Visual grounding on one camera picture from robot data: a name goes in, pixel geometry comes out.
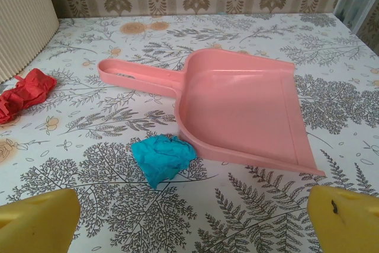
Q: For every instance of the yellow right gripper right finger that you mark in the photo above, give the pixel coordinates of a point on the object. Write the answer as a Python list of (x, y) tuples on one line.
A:
[(349, 226)]

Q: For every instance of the large red crumpled paper scrap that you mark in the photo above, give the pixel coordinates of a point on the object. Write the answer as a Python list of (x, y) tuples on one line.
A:
[(26, 93)]

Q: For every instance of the cream ribbed trash bin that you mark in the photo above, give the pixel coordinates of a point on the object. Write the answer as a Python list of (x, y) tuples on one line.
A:
[(23, 13)]

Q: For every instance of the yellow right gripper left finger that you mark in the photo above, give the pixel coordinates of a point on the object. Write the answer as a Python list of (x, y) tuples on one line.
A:
[(35, 223)]

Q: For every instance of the pink plastic dustpan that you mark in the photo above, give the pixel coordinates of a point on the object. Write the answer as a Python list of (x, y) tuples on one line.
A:
[(237, 102)]

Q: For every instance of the blue paper scrap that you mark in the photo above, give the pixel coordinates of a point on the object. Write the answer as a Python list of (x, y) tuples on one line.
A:
[(163, 158)]

